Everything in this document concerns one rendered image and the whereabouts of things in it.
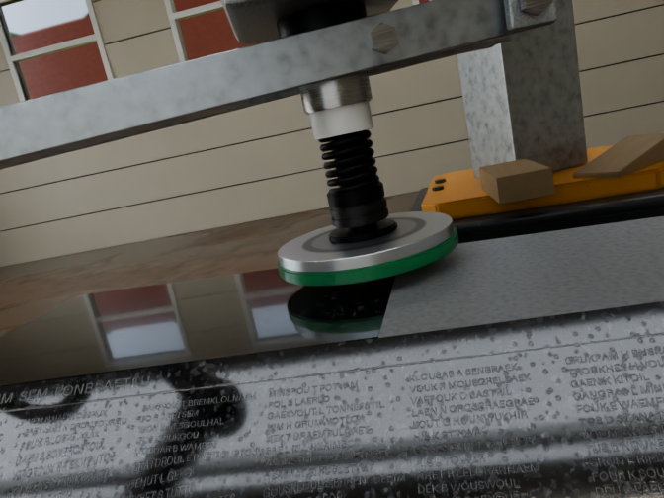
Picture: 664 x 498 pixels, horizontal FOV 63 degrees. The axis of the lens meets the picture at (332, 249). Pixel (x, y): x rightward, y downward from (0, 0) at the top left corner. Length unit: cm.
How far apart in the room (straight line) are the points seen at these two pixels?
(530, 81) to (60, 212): 741
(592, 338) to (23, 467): 50
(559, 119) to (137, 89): 98
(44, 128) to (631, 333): 56
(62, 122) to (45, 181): 764
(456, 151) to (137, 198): 413
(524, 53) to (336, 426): 100
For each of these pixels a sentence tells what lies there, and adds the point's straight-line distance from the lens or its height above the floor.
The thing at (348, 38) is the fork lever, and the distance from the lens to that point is 59.
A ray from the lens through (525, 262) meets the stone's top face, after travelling 61.
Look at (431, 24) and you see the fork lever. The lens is 61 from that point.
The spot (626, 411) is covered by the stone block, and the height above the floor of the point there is 75.
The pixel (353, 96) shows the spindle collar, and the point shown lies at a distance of 61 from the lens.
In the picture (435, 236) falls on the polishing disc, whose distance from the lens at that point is 59.
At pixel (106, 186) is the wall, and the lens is 778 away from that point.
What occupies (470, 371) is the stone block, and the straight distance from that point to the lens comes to 45.
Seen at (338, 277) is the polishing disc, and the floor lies 83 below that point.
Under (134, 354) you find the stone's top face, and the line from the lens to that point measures 59.
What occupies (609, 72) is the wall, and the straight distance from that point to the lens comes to 699.
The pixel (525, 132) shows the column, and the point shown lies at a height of 88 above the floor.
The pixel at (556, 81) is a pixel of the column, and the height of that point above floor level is 98.
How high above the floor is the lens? 98
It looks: 13 degrees down
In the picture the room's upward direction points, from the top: 12 degrees counter-clockwise
